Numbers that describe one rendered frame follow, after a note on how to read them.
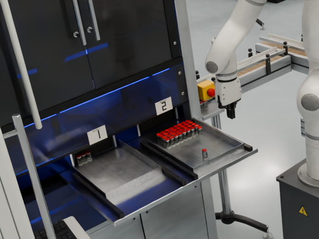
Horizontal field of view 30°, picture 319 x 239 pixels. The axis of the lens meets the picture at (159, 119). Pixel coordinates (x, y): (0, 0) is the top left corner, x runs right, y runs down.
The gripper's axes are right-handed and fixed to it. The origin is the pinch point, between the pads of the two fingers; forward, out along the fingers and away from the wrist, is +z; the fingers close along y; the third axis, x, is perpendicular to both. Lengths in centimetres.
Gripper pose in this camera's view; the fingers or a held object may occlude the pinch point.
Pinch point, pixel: (230, 113)
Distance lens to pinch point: 234.8
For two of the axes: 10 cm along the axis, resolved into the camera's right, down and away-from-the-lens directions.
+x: 5.5, 3.0, -7.8
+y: -8.2, 3.7, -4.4
